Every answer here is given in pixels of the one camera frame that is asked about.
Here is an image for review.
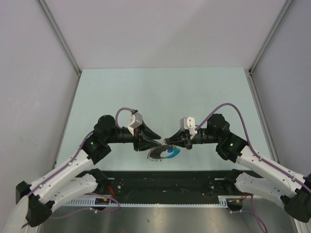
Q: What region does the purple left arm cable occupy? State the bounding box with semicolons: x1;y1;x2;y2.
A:
20;107;137;229

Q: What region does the aluminium frame post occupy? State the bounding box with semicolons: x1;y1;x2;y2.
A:
247;0;296;75
36;0;82;77

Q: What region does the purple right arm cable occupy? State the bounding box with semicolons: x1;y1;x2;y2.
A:
194;103;311;233

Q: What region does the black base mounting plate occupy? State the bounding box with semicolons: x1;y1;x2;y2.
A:
50;169;255;204

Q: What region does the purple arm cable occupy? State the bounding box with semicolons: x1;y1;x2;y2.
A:
194;103;311;233
20;107;137;229

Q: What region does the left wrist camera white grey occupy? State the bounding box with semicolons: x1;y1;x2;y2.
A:
127;110;143;136

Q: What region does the large metal keyring blue handle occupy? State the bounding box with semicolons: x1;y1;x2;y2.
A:
147;144;180;162

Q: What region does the right aluminium frame post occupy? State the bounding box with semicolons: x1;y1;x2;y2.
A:
247;0;296;75

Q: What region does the grey slotted cable duct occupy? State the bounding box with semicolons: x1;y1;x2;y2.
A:
58;195;230;210

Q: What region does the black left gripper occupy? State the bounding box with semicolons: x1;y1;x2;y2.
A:
105;120;161;151

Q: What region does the left aluminium frame post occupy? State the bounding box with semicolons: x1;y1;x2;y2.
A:
36;0;82;77

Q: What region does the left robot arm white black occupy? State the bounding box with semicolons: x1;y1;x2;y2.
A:
16;110;161;228

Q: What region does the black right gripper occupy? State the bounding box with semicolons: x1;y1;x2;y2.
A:
166;128;220;150

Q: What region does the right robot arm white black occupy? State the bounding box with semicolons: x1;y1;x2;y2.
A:
164;114;311;223

